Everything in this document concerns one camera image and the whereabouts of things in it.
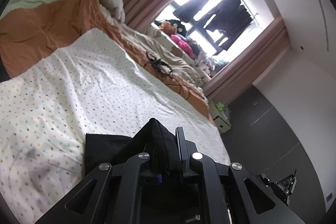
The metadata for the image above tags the black button shirt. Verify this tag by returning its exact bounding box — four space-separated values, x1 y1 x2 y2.
83 118 183 182

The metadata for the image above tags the dark hanging garment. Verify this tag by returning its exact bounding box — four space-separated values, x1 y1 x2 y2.
205 0 237 33
220 0 254 51

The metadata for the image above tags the white nightstand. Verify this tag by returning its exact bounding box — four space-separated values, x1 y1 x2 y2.
211 101 233 134

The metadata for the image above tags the black plush toy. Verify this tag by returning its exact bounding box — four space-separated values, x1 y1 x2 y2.
164 19 188 37

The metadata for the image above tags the pink plush toy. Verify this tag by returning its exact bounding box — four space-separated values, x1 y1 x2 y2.
171 34 197 59

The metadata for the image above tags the orange blanket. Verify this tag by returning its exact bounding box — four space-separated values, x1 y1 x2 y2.
0 0 217 127

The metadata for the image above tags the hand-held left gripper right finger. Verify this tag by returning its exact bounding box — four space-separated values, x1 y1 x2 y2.
175 126 306 224

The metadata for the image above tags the pile of mixed clothes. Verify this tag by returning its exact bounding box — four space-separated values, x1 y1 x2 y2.
188 39 229 75

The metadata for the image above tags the beige duvet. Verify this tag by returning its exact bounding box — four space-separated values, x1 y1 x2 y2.
115 22 210 88

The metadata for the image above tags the black cable bundle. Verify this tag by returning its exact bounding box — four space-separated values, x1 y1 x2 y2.
143 51 205 98

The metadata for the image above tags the black hanging coat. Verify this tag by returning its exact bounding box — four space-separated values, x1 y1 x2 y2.
173 0 226 22

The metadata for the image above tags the white polka dot sheet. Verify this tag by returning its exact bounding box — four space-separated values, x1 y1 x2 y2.
0 27 231 214

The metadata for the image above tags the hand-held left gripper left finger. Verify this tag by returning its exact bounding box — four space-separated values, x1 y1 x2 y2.
34 152 162 224

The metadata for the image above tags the brown plush toy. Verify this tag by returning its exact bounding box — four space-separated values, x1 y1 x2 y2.
159 21 175 33

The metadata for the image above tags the beige window seat cushion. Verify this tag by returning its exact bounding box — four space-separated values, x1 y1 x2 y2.
146 23 210 80

